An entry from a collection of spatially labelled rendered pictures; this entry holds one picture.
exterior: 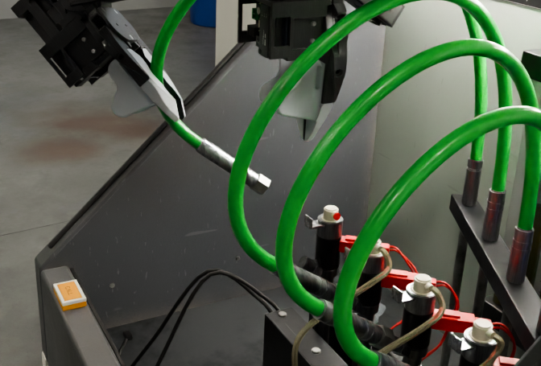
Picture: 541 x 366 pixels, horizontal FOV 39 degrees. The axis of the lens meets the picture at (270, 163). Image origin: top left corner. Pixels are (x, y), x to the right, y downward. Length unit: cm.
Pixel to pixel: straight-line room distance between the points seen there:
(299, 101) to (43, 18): 31
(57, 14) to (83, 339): 38
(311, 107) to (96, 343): 39
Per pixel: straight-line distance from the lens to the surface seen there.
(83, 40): 85
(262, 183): 88
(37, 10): 88
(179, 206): 111
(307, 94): 74
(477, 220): 92
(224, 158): 87
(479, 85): 90
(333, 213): 83
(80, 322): 97
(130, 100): 84
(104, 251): 110
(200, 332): 115
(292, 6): 69
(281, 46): 70
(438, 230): 115
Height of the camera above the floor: 149
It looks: 22 degrees down
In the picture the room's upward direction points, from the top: 3 degrees clockwise
